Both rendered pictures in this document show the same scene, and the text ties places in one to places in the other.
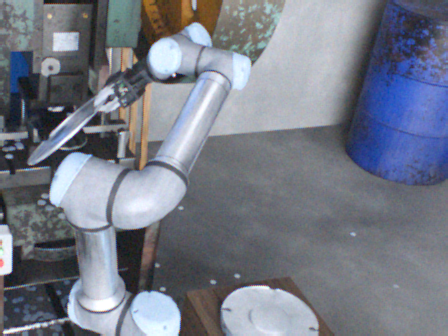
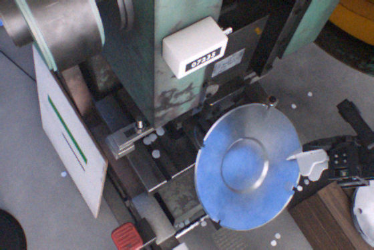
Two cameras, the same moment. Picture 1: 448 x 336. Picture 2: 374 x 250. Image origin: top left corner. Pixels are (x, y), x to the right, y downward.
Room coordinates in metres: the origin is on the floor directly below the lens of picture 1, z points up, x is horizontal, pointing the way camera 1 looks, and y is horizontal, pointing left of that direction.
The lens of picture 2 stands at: (1.41, 0.49, 1.73)
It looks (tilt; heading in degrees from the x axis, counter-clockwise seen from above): 67 degrees down; 343
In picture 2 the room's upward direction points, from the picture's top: 12 degrees clockwise
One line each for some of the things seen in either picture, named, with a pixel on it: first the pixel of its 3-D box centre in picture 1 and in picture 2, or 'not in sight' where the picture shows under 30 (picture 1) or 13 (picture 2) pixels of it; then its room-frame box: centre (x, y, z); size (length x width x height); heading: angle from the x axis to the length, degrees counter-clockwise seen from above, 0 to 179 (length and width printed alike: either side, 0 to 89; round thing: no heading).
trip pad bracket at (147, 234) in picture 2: not in sight; (136, 240); (1.54, 0.52, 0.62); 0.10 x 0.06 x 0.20; 116
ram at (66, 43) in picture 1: (61, 45); (213, 53); (1.84, 0.33, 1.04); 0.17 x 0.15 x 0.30; 26
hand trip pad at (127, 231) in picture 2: not in sight; (127, 240); (1.53, 0.54, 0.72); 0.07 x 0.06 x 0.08; 26
